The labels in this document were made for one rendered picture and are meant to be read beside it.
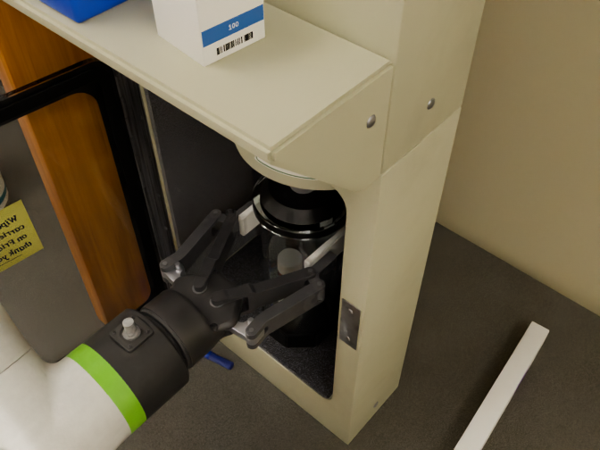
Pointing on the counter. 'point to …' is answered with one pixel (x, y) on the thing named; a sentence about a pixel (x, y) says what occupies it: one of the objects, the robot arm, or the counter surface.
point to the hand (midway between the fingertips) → (300, 224)
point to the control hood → (255, 87)
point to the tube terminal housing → (384, 194)
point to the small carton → (210, 26)
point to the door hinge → (137, 114)
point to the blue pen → (219, 360)
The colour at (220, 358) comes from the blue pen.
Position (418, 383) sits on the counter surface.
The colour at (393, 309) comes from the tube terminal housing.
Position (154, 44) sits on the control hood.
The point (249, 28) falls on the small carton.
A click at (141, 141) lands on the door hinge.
